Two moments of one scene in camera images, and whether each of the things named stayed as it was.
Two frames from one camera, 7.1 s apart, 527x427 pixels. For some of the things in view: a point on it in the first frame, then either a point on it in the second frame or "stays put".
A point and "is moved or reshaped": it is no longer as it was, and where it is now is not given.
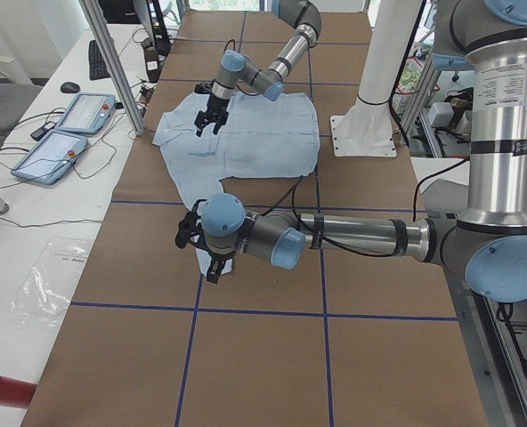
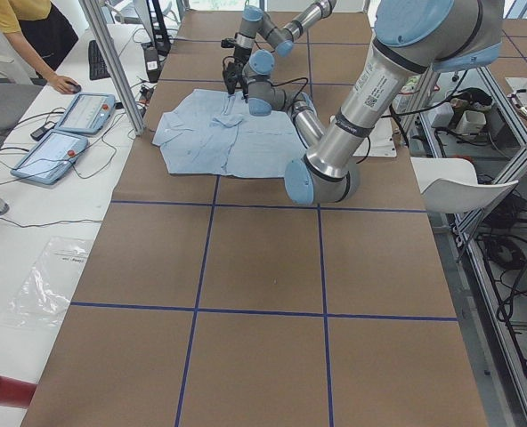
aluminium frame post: [95, 20] stays put
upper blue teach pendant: [89, 113] stays put
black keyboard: [98, 68] stays put
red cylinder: [4, 391] stays put
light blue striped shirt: [258, 138] is moved or reshaped
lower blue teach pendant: [52, 157] stays put
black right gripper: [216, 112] -> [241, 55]
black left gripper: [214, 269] -> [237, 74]
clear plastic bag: [47, 288] stays put
